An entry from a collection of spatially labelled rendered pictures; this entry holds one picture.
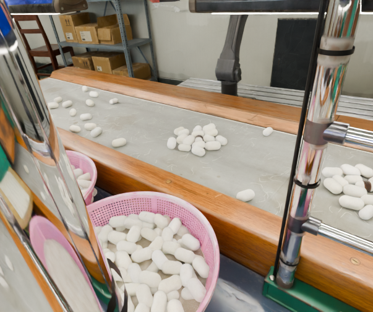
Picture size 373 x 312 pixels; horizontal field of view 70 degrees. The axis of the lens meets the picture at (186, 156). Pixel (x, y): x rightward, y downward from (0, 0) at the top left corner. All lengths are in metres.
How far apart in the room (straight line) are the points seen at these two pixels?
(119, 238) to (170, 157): 0.24
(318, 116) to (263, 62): 2.47
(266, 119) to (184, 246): 0.43
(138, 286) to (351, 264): 0.28
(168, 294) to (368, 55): 2.39
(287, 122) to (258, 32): 2.01
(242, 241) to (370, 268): 0.17
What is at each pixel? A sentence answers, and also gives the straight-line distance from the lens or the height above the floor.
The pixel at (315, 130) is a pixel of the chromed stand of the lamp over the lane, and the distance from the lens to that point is 0.27.
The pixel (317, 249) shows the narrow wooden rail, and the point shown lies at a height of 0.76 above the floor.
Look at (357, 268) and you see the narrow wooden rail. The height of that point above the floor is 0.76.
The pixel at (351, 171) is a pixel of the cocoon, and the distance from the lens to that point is 0.60.
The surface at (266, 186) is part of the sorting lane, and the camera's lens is 0.54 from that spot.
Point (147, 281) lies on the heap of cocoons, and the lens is 0.41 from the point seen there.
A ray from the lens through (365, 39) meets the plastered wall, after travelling 2.56.
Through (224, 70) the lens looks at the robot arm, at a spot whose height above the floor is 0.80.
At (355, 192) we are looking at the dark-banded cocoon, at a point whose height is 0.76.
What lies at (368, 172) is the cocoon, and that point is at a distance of 0.61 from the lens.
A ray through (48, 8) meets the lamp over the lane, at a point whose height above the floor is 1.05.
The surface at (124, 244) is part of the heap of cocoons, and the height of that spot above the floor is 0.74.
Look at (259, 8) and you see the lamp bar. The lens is 0.40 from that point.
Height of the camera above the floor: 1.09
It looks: 33 degrees down
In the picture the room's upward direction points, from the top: 5 degrees counter-clockwise
